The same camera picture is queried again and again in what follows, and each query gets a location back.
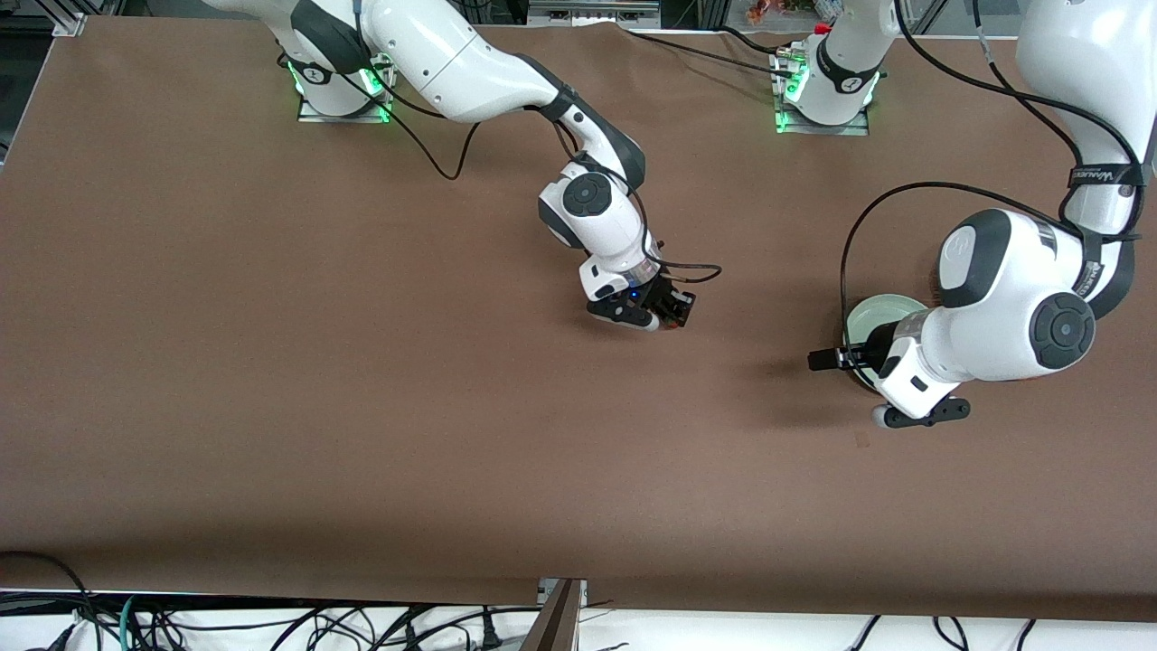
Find short black base cable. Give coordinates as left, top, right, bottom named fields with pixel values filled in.
left=719, top=25, right=789, bottom=55

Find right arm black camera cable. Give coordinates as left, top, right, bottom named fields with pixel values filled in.
left=357, top=0, right=723, bottom=284

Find brown table cover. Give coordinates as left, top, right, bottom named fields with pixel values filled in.
left=0, top=16, right=1157, bottom=625

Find orange colourful toys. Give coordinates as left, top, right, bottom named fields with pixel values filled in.
left=746, top=0, right=814, bottom=26

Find thick black looped cable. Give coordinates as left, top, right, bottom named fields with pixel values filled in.
left=0, top=550, right=102, bottom=651

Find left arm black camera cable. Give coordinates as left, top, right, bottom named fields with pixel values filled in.
left=841, top=0, right=1153, bottom=363

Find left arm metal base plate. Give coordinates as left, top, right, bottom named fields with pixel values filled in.
left=773, top=50, right=871, bottom=137

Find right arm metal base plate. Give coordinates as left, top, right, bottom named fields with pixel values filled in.
left=296, top=54, right=399, bottom=125

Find pale green round plate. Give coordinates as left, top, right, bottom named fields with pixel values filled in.
left=843, top=294, right=934, bottom=392

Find grey metal frame bar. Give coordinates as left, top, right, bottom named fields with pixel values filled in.
left=527, top=0, right=663, bottom=28

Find long black base cable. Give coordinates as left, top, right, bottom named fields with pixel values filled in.
left=624, top=30, right=798, bottom=79

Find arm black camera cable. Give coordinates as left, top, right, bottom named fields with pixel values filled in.
left=357, top=0, right=723, bottom=284
left=841, top=0, right=1153, bottom=363

